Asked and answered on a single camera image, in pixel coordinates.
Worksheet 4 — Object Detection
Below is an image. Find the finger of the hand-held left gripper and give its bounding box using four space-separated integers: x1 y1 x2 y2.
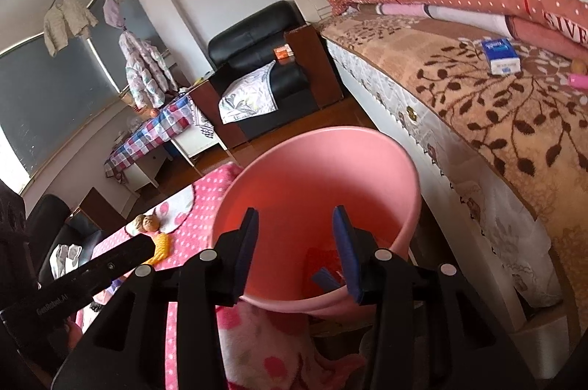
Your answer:
78 235 156 295

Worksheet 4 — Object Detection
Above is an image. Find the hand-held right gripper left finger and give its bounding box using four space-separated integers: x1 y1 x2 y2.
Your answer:
55 207 259 390

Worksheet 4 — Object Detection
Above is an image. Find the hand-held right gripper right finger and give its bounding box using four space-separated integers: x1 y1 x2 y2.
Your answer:
331 205 538 390

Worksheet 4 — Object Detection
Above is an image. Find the red foam net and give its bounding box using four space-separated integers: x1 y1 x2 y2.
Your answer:
303 247 343 286

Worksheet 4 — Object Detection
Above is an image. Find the yellow foam net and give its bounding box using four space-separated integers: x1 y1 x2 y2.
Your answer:
149 233 171 266

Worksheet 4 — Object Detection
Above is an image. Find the pink plastic bucket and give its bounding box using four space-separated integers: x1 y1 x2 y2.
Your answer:
210 126 421 319

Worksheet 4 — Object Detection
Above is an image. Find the white cloth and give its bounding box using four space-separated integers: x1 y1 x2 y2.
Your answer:
50 244 83 276

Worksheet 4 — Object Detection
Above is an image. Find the wooden side table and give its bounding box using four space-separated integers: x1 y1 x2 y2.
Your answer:
78 187 139 231

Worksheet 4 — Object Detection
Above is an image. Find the pink polka-dot blanket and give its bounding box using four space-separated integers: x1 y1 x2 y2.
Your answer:
69 162 368 390

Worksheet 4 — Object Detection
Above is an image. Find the black leather sofa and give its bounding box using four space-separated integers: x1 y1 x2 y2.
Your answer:
25 194 106 286

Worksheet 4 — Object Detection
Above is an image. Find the white desk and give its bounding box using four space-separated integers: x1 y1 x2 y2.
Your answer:
122 121 230 191

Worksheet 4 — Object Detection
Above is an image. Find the bed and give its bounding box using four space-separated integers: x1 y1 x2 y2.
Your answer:
266 0 588 372

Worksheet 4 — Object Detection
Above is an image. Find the checkered tablecloth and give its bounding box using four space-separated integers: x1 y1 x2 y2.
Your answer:
103 93 201 179

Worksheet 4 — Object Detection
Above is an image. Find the floral cloth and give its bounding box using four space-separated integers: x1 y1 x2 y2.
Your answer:
219 61 280 125

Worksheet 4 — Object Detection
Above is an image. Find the window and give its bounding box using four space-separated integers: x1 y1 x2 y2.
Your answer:
0 0 176 198

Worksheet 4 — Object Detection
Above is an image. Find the white patterned puffy jacket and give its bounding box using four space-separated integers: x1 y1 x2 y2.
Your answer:
118 29 178 110

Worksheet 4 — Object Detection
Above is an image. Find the brown leaf-pattern blanket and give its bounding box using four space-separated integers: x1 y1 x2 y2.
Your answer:
319 13 588 349

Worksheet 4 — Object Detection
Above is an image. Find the black leather armchair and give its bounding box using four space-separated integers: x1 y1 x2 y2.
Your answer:
188 0 345 148

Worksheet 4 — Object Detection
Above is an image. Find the beige hanging jacket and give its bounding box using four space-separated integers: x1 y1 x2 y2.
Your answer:
43 0 99 58

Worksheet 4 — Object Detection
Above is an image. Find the blue tissue pack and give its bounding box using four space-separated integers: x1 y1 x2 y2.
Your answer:
481 38 523 76

